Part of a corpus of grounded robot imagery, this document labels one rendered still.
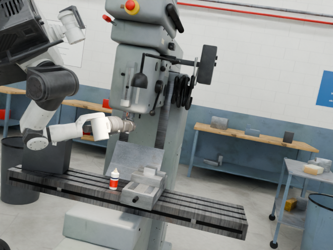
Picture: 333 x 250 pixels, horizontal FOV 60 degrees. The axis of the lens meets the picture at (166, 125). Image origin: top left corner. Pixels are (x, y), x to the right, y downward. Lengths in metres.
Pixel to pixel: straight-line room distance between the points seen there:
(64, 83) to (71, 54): 5.32
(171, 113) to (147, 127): 0.18
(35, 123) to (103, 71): 4.94
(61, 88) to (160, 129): 0.94
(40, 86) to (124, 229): 0.73
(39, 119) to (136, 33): 0.57
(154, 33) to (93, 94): 4.81
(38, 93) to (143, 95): 0.54
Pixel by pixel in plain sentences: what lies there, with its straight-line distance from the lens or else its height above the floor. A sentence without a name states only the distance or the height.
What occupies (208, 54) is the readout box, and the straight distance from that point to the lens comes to 1.65.
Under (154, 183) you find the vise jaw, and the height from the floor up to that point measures 0.99.
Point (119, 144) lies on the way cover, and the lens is 1.91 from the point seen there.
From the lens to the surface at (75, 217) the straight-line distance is 1.44.
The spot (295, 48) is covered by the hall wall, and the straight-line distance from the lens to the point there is 5.88.
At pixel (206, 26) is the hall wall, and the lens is 5.77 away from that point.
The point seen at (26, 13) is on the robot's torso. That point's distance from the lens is 1.02.
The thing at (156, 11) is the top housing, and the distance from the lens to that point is 1.28.
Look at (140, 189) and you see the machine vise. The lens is 1.39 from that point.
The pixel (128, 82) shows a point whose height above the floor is 1.45.
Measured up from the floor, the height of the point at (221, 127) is 0.92.
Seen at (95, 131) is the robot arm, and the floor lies 1.22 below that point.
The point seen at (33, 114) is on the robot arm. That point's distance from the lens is 1.14.
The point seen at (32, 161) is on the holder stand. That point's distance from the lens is 1.71.
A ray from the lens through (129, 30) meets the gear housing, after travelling 1.39.
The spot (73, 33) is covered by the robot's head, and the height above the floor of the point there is 1.60.
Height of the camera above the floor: 1.47
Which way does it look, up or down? 8 degrees down
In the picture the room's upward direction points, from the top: 10 degrees clockwise
